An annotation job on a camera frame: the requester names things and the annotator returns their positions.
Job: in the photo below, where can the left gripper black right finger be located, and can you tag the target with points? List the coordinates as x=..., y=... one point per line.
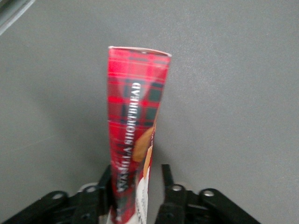
x=175, y=205

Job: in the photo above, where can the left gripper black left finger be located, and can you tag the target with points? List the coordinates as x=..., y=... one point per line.
x=88, y=205

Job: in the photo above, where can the red tartan cookie box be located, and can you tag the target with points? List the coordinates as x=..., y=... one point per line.
x=135, y=112

